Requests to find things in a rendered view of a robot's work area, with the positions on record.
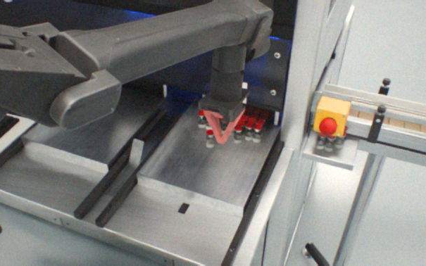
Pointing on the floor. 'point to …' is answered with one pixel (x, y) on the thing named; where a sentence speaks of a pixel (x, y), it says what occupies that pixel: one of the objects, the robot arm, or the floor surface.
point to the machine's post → (296, 115)
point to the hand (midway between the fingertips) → (221, 138)
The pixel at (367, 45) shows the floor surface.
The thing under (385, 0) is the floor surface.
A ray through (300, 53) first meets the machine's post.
